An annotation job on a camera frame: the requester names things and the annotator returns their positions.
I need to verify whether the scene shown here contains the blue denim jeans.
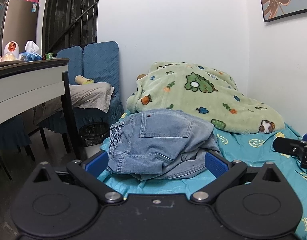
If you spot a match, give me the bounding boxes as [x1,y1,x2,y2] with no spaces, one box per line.
[107,109,220,181]

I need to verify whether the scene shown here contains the teal smiley bed sheet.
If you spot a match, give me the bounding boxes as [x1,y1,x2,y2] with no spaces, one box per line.
[99,127,307,239]

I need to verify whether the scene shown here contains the black-lined waste bin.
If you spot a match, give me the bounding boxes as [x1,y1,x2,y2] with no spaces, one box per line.
[79,122,109,158]

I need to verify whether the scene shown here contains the grey cloth on chair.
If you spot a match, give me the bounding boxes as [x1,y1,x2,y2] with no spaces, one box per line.
[34,82,114,125]

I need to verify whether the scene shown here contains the green cartoon fleece blanket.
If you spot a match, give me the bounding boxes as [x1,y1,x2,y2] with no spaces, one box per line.
[126,62,285,134]

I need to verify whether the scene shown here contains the yellow plush toy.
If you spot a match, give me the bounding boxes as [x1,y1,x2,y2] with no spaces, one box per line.
[75,75,94,85]

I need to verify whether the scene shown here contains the white black-edged desk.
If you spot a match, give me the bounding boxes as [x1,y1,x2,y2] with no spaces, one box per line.
[0,58,83,159]

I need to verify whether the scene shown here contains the blue quilted chair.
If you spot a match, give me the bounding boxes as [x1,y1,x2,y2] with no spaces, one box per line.
[37,41,125,153]

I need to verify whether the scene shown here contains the tissue pack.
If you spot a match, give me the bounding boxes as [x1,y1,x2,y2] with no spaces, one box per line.
[18,41,42,62]

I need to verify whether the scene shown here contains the white egg-shaped toy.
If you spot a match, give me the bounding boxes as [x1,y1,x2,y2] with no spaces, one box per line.
[2,41,19,61]

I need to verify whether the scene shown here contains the brown refrigerator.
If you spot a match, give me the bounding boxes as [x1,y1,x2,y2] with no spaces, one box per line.
[0,0,39,56]

